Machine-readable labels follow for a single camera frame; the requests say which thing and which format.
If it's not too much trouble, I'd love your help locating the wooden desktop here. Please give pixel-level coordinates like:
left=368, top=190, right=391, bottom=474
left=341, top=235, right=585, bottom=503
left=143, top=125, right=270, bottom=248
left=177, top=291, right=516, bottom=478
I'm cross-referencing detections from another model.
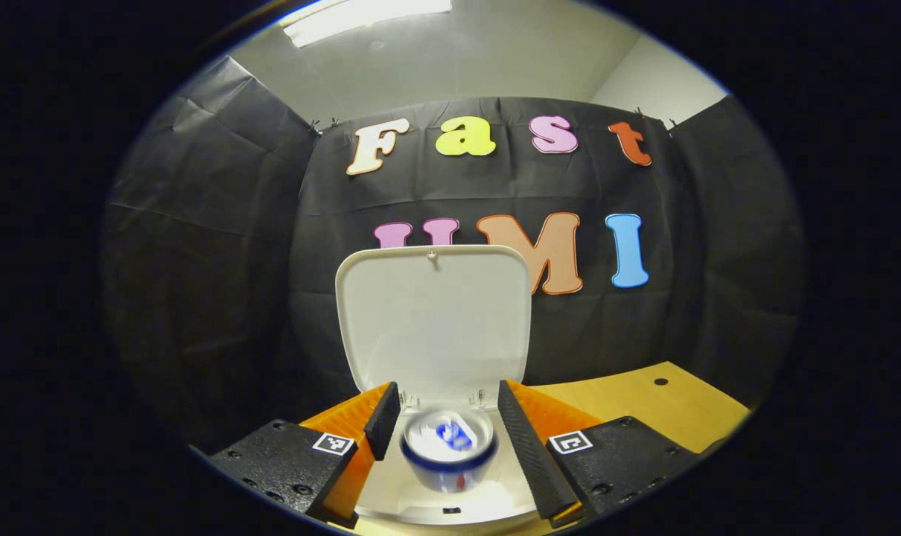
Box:
left=331, top=361, right=751, bottom=536

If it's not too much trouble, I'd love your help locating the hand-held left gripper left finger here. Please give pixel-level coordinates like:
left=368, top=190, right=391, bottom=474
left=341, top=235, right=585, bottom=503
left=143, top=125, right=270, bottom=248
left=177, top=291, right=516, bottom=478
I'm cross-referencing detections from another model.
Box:
left=208, top=381, right=402, bottom=529

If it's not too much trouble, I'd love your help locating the black backdrop cloth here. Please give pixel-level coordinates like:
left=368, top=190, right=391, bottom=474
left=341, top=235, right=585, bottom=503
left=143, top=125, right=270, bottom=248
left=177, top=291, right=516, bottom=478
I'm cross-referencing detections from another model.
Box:
left=99, top=56, right=806, bottom=452

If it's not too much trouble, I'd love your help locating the white desktop garbage bin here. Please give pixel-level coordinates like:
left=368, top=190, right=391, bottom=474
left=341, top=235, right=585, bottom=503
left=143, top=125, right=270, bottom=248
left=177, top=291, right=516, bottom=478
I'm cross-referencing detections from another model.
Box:
left=335, top=244, right=542, bottom=526

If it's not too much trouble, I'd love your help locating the ceiling light panel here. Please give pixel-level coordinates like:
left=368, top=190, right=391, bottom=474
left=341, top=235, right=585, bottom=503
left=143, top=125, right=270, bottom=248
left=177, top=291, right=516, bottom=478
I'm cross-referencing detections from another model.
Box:
left=280, top=0, right=453, bottom=49

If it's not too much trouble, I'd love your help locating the blue silver pop can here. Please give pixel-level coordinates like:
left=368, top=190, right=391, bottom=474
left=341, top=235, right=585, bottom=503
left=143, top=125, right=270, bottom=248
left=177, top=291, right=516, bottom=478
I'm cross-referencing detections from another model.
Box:
left=399, top=407, right=497, bottom=494

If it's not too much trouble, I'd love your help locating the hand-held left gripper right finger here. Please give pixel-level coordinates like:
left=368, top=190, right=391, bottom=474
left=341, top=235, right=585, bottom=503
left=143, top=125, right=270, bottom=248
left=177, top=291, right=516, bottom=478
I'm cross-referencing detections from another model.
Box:
left=497, top=379, right=701, bottom=526

